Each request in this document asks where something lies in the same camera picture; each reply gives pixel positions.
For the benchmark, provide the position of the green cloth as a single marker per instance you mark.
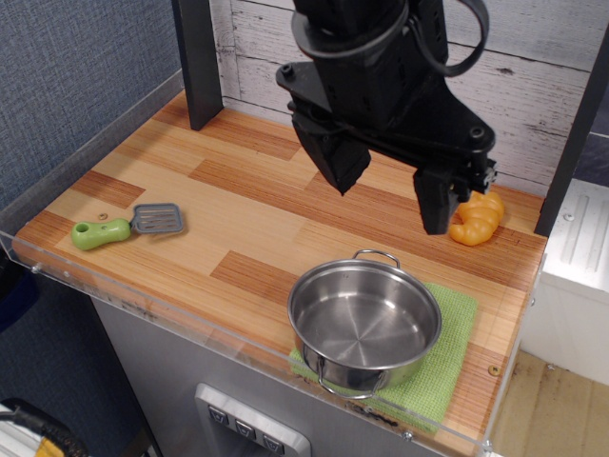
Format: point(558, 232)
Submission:
point(423, 400)

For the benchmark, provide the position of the stainless steel pot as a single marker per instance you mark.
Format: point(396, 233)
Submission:
point(363, 324)

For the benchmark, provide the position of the yellow black object corner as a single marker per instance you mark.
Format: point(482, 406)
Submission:
point(56, 440)

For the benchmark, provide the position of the clear acrylic guard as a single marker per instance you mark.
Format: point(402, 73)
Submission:
point(208, 304)

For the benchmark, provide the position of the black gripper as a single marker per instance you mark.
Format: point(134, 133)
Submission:
point(387, 92)

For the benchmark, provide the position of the dark grey left post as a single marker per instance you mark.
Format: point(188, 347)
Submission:
point(196, 44)

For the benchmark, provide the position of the white appliance right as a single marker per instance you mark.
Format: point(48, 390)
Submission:
point(567, 323)

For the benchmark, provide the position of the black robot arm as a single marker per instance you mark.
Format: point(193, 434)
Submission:
point(350, 18)

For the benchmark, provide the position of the green handled grey spatula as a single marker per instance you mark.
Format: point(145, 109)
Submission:
point(146, 219)

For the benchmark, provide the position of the silver dispenser panel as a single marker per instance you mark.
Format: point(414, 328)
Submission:
point(219, 411)

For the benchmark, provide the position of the orange plastic croissant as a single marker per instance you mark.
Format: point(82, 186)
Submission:
point(480, 216)

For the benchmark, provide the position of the dark grey post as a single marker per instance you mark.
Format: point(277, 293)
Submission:
point(576, 139)
point(196, 44)

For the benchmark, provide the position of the dark grey right post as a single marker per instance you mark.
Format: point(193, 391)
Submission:
point(576, 139)

